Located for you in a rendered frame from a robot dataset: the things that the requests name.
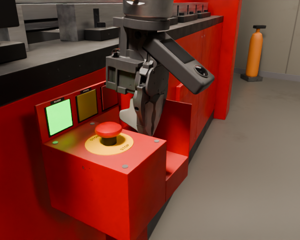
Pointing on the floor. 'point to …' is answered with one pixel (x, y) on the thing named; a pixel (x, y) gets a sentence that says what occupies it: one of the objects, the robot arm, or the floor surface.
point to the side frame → (230, 53)
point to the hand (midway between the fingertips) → (149, 137)
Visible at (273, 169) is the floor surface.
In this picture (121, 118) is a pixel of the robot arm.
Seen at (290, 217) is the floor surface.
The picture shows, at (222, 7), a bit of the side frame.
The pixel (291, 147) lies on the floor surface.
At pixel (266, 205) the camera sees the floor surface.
